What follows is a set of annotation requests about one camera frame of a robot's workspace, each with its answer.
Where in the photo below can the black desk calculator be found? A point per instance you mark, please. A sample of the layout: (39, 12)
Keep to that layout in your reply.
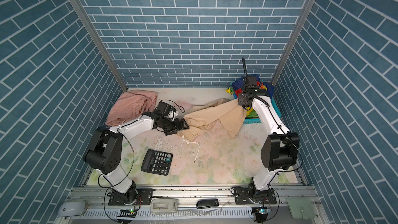
(157, 162)

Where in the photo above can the beige shorts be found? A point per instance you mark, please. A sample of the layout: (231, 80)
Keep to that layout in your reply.
(228, 113)

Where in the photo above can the right circuit board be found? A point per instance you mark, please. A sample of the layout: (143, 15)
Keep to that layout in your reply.
(261, 210)

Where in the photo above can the circuit board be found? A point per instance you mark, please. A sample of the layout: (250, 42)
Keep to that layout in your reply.
(261, 210)
(127, 213)

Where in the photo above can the multicolour cloth in basket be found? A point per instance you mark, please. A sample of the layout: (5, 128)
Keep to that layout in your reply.
(236, 88)

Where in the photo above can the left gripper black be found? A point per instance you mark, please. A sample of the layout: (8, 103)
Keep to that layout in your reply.
(176, 126)

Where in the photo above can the left circuit board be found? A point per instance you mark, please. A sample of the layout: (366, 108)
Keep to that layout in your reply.
(127, 213)

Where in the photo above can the grey computer mouse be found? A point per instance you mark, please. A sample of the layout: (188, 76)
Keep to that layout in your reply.
(73, 208)

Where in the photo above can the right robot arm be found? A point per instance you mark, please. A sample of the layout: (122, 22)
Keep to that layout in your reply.
(281, 147)

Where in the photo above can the black car key fob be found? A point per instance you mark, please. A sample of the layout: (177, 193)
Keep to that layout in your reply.
(207, 203)

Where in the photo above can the pink shorts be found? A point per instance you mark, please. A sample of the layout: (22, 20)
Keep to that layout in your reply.
(131, 105)

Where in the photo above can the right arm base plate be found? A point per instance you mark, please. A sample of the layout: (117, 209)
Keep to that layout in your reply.
(244, 196)

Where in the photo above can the beige plastic holder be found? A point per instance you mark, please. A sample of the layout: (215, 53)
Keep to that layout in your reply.
(164, 205)

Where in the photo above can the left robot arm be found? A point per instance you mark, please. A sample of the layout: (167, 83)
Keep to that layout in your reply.
(104, 152)

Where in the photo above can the green leather wallet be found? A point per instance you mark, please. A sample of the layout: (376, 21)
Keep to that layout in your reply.
(301, 208)

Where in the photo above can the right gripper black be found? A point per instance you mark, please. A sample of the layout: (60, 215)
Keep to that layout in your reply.
(240, 100)

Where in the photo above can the aluminium front rail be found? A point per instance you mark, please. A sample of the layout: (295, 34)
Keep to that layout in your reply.
(188, 196)

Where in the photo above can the white slotted cable duct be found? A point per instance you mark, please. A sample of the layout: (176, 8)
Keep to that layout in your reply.
(146, 214)

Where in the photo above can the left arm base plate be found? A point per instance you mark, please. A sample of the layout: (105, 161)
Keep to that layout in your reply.
(140, 196)

